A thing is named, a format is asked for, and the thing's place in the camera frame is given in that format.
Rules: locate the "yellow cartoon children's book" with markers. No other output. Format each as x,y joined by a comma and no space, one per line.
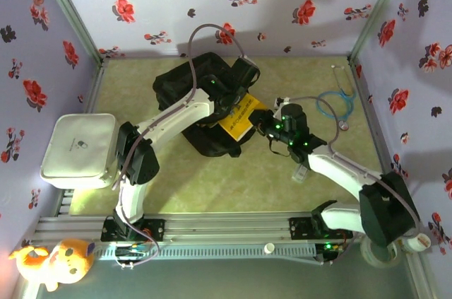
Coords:
240,122

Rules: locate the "black student backpack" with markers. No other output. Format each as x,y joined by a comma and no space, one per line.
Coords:
176,87

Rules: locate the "clear plastic pencil box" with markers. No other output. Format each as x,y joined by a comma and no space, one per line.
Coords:
300,173

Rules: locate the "blue stethoscope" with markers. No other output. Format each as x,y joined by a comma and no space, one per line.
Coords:
343,125

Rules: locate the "small white cap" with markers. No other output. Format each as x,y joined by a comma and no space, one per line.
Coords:
269,248

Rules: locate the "clear tape roll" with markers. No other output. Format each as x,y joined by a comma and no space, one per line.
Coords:
370,260

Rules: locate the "white zippered storage case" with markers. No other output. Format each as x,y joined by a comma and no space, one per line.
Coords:
81,150

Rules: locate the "white pill bottle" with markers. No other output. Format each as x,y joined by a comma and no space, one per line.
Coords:
422,241

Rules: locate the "orange white plush toy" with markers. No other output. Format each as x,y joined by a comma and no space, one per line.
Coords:
63,263

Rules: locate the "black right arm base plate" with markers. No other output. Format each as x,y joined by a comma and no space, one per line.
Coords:
300,228

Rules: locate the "aluminium table front rail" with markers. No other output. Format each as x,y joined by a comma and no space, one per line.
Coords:
229,228

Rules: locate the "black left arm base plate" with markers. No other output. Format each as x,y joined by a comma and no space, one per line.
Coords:
155,228

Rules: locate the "grey aluminium corner post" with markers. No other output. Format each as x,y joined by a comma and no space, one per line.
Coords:
67,9
379,9

